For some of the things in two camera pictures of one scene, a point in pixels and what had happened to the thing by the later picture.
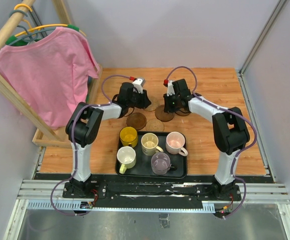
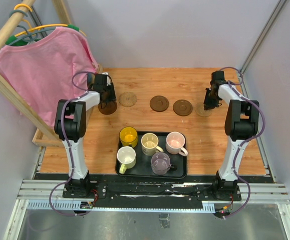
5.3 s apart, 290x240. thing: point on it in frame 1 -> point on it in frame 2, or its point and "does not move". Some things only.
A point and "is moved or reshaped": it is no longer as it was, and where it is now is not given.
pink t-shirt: (50, 72) does not move
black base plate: (151, 193) does not move
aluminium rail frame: (47, 195) does not move
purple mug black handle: (160, 163) does not move
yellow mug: (128, 135) does not move
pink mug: (175, 142) does not move
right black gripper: (168, 108) -> (208, 105)
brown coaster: (162, 115) -> (159, 103)
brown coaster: (136, 120) is moved or reshaped
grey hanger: (29, 36) does not move
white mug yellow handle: (126, 157) does not move
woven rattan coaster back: (154, 105) is moved or reshaped
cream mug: (149, 142) does not move
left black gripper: (145, 100) -> (112, 97)
